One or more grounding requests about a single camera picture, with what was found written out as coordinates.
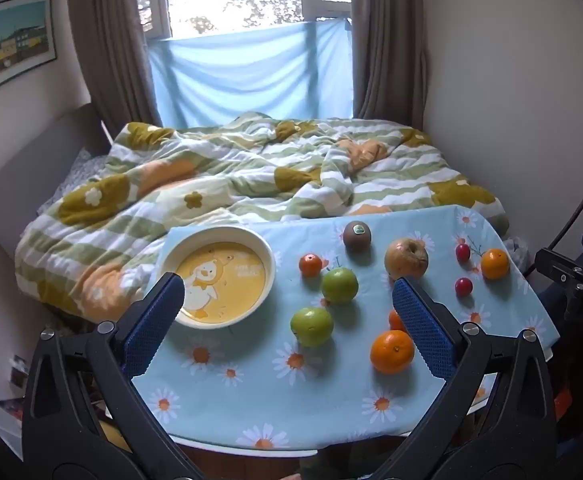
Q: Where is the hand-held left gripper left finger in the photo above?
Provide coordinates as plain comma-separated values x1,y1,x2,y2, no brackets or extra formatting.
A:
21,272,207,480

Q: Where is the green apple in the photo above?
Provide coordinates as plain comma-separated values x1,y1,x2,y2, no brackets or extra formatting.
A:
290,306,335,348
321,266,359,305

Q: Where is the framed wall picture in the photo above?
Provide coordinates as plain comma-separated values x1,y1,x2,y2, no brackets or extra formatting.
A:
0,0,54,106

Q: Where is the blue daisy print tablecloth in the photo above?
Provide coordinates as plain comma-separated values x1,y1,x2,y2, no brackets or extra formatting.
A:
131,205,559,451

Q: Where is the green striped flower blanket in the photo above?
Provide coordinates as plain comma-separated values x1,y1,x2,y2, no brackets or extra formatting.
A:
14,112,509,318

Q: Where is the large orange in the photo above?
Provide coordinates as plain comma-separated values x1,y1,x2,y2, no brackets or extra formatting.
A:
370,330,415,376

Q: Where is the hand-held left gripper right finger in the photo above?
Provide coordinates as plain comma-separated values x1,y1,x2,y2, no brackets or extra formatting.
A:
371,276,557,480

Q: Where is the brown kiwi with sticker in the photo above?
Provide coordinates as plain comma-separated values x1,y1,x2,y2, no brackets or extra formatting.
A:
343,220,372,252

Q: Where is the yellow duck print bowl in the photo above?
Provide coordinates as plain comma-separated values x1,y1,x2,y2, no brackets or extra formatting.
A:
158,225,277,330

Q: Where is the grey bed headboard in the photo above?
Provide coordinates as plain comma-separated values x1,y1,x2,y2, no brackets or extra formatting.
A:
0,105,112,261

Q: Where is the medium orange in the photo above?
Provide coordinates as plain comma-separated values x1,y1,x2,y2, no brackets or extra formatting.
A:
480,248,511,281

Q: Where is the wrinkled apple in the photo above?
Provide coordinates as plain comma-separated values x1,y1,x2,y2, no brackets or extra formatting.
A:
384,237,429,281

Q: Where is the light blue window cloth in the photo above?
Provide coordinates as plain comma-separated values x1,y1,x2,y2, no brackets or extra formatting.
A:
148,17,355,128

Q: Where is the grey floral bed sheet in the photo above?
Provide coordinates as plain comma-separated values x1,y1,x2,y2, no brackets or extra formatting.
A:
36,147,109,211

